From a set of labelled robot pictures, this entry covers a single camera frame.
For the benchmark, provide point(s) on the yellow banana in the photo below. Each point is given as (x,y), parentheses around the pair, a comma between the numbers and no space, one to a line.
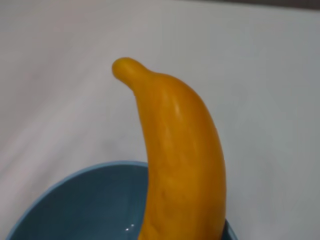
(180,150)

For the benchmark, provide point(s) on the blue bowl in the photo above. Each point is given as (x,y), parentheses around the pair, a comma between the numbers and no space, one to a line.
(87,202)

